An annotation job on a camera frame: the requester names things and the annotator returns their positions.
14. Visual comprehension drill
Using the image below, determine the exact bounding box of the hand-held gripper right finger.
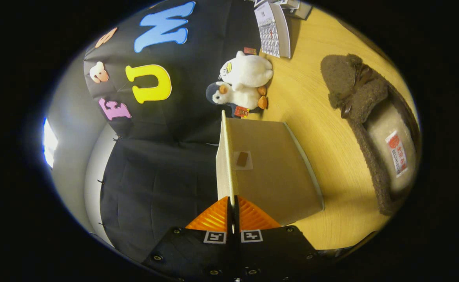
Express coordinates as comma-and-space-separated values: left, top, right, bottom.
235, 196, 320, 282

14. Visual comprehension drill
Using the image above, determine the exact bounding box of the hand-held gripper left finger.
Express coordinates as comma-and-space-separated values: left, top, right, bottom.
141, 196, 236, 282

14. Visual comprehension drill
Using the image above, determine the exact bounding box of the beige fabric storage box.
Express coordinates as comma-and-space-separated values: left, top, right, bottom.
216, 110, 325, 226

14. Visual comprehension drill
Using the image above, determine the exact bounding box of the brown fuzzy slipper shoe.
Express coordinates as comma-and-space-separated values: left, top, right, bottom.
321, 54, 422, 216

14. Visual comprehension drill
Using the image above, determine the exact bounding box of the grey white penguin plush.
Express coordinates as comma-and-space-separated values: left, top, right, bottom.
206, 81, 269, 118

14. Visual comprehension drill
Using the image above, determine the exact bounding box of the large ceiling light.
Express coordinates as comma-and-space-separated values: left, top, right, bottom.
43, 117, 58, 169

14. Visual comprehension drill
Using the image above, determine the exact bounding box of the white duck plush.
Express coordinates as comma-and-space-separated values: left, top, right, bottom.
218, 47, 274, 91

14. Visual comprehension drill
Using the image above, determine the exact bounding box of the patterned cover book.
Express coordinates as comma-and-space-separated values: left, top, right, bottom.
254, 1, 291, 59

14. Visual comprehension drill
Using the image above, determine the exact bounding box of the dark grey book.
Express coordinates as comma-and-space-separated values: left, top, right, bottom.
286, 2, 312, 20

